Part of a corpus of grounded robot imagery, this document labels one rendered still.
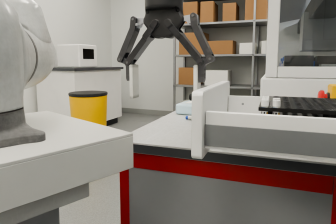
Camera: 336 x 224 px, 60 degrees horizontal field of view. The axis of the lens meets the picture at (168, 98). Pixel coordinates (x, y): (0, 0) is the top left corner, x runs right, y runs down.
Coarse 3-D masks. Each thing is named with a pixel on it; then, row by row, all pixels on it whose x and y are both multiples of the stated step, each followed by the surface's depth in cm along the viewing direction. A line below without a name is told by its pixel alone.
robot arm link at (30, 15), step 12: (12, 0) 64; (24, 0) 66; (24, 12) 64; (36, 12) 68; (24, 24) 64; (36, 24) 66; (36, 36) 66; (48, 36) 72; (36, 48) 63; (48, 48) 71; (36, 60) 63; (48, 60) 70; (36, 72) 65; (48, 72) 74
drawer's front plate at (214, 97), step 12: (216, 84) 59; (228, 84) 70; (192, 96) 45; (204, 96) 46; (216, 96) 56; (192, 108) 46; (204, 108) 47; (216, 108) 57; (192, 120) 46; (204, 120) 47; (192, 132) 46; (192, 144) 46; (192, 156) 47
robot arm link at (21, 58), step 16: (0, 0) 49; (0, 16) 48; (16, 16) 52; (0, 32) 48; (16, 32) 51; (0, 48) 48; (16, 48) 51; (32, 48) 60; (0, 64) 48; (16, 64) 51; (32, 64) 60; (0, 80) 48; (16, 80) 51; (0, 96) 48; (16, 96) 52; (0, 112) 49
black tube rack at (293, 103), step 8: (272, 96) 62; (280, 96) 62; (288, 96) 62; (280, 104) 50; (288, 104) 51; (296, 104) 51; (304, 104) 50; (312, 104) 51; (320, 104) 51; (328, 104) 50; (280, 112) 59; (288, 112) 59; (296, 112) 46; (304, 112) 45; (312, 112) 45; (320, 112) 45; (328, 112) 44
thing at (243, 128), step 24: (240, 96) 68; (216, 120) 47; (240, 120) 45; (264, 120) 44; (288, 120) 43; (312, 120) 42; (216, 144) 47; (240, 144) 45; (264, 144) 44; (288, 144) 43; (312, 144) 42
